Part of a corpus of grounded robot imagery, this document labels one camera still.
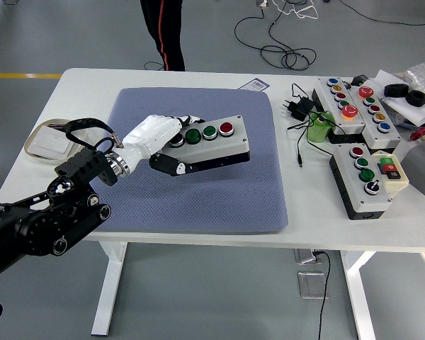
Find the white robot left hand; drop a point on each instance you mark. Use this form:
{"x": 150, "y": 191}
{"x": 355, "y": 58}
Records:
{"x": 152, "y": 134}

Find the four-button control box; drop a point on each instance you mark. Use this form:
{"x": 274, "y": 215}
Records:
{"x": 230, "y": 145}
{"x": 366, "y": 175}

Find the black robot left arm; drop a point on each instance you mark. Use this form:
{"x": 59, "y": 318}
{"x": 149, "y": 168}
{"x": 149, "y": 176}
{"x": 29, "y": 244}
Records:
{"x": 49, "y": 226}

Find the five-button control box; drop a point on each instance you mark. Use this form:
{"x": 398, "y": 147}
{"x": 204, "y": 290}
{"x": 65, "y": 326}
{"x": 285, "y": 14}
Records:
{"x": 374, "y": 108}
{"x": 350, "y": 110}

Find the grey-blue textured mat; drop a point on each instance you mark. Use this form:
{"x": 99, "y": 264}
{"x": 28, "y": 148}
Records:
{"x": 216, "y": 198}

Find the dark red small item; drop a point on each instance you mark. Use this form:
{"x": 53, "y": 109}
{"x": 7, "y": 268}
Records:
{"x": 55, "y": 125}

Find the person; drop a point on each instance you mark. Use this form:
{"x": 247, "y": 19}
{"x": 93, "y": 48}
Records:
{"x": 166, "y": 28}

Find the purple label card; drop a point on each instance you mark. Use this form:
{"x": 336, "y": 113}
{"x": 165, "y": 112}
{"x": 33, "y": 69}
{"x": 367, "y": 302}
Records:
{"x": 255, "y": 85}

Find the cream oval tray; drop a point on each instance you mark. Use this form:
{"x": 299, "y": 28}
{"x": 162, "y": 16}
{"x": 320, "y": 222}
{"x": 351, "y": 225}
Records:
{"x": 33, "y": 148}

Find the yellow floor tape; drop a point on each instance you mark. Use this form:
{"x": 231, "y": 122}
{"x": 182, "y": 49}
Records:
{"x": 21, "y": 75}

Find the black power adapter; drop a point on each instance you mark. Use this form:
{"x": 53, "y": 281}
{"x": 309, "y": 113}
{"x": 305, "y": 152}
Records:
{"x": 301, "y": 108}

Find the white table leg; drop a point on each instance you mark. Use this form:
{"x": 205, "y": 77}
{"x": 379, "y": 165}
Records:
{"x": 357, "y": 294}
{"x": 110, "y": 290}

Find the green tape roll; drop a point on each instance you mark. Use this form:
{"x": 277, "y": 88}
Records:
{"x": 318, "y": 132}

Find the silver floor socket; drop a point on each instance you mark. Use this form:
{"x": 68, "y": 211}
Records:
{"x": 311, "y": 285}
{"x": 304, "y": 256}

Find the small black connector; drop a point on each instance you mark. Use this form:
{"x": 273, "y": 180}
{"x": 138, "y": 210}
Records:
{"x": 359, "y": 79}

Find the white paper sheet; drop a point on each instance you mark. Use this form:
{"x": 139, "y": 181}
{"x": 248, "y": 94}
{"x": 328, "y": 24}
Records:
{"x": 416, "y": 113}

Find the red knob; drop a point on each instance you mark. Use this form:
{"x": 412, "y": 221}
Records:
{"x": 418, "y": 134}

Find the grey block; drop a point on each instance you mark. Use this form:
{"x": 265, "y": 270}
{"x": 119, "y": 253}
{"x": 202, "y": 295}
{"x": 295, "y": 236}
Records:
{"x": 419, "y": 166}

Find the clear bubble wrap bag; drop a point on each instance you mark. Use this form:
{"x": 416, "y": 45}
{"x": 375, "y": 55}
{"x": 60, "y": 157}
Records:
{"x": 423, "y": 76}

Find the white wall switch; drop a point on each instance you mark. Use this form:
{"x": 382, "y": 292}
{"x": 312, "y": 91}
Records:
{"x": 49, "y": 141}

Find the cream red-green push switch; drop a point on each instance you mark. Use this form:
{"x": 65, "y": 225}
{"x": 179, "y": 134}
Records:
{"x": 398, "y": 184}

